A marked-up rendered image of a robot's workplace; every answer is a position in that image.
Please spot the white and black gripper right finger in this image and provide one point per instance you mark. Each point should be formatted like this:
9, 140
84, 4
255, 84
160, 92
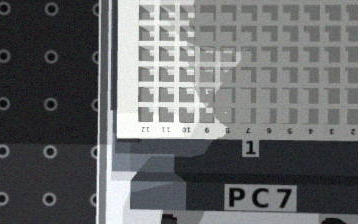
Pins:
333, 221

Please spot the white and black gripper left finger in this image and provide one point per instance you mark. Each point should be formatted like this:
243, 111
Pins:
168, 219

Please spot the black perforated plate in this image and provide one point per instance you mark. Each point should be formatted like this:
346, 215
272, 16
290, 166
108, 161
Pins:
49, 66

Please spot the white well plate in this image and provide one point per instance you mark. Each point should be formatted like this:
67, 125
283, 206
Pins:
233, 69

